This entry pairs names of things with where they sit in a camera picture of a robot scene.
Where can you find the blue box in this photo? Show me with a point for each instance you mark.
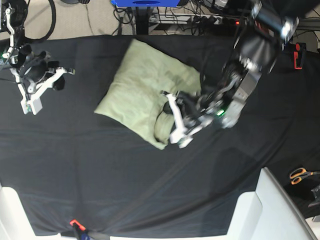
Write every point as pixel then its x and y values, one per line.
pixel 145 3

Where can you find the white plastic bin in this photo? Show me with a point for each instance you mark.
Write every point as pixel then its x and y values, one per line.
pixel 268 213

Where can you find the orange handled scissors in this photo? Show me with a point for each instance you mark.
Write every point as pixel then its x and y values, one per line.
pixel 300 174

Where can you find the white table edge left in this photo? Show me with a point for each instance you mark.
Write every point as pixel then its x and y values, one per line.
pixel 14 224

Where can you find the red black clamp right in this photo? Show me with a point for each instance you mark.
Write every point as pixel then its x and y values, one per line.
pixel 298 56

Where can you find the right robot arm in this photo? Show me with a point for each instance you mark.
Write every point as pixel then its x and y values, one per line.
pixel 13 51

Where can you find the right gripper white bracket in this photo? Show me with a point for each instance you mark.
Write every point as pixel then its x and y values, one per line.
pixel 36 75

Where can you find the light green T-shirt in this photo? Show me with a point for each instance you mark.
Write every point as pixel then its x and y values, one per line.
pixel 134 97

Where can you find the red black clamp bottom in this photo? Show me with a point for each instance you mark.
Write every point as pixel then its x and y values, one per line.
pixel 80 232

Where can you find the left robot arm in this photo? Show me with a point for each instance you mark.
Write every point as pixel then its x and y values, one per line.
pixel 255 52

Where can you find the black table cloth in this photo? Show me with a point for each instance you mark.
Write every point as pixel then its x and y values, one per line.
pixel 68 163

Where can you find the red black clamp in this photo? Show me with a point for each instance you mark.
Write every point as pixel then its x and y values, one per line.
pixel 298 56
pixel 80 232

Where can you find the black power strip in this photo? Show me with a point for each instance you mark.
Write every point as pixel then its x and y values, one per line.
pixel 216 20

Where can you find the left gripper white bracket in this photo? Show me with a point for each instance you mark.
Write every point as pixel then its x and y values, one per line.
pixel 189 116

